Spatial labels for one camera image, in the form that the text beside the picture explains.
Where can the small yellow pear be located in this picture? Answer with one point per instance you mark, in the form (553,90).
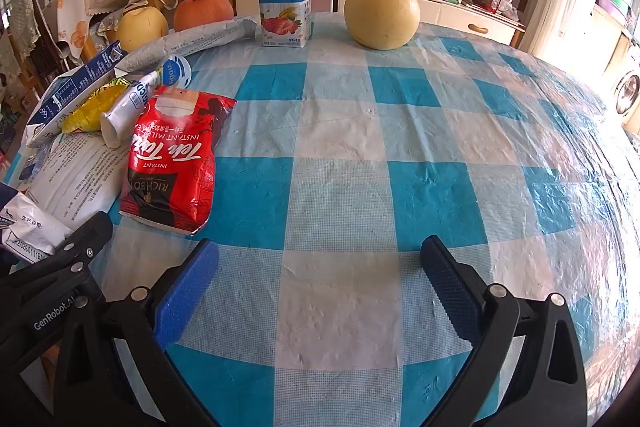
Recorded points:
(142,29)

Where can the blue checked tablecloth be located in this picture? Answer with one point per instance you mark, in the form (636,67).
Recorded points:
(350,157)

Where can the red instant drink pouch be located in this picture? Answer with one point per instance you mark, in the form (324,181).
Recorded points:
(170,167)

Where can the crumpled blue white carton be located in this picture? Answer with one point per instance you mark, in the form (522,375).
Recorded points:
(60,94)

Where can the yellow green snack packet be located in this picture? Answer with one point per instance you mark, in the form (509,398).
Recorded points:
(90,112)

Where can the large white printed packet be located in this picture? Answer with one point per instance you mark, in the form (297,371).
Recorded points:
(80,177)

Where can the long white printed wrapper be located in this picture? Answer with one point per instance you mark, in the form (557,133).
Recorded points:
(200,39)

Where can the large yellow pear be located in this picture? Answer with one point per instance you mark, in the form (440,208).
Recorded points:
(382,14)

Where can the white low cabinet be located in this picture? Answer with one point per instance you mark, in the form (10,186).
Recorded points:
(450,14)

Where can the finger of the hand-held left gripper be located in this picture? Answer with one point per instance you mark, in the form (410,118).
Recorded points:
(92,232)

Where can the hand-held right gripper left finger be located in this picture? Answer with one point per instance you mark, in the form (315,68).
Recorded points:
(187,292)

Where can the white blue squeeze tube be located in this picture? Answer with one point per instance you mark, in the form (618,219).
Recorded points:
(127,104)

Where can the orange red apple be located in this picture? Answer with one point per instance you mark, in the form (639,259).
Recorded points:
(202,9)

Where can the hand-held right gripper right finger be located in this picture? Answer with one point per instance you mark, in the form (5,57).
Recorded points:
(452,292)

